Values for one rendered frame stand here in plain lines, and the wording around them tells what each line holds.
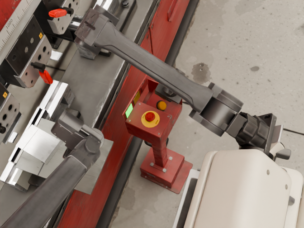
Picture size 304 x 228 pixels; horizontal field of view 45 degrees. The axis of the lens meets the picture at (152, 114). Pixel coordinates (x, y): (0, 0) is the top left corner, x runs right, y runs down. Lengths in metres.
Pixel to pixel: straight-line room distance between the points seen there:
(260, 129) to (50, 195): 0.52
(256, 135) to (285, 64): 1.67
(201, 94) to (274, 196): 0.29
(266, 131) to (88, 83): 0.75
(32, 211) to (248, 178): 0.40
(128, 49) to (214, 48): 1.75
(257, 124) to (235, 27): 1.80
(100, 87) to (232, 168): 0.79
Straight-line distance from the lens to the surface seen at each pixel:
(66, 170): 0.79
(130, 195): 2.14
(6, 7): 0.96
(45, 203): 0.71
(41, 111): 1.28
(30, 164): 1.22
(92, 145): 0.87
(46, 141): 1.22
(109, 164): 1.69
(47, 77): 1.10
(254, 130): 0.93
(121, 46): 0.85
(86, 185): 1.14
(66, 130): 0.90
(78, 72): 1.47
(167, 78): 0.86
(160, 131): 1.40
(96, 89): 1.41
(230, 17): 2.74
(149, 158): 2.07
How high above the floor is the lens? 2.07
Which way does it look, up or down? 64 degrees down
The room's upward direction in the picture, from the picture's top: 9 degrees counter-clockwise
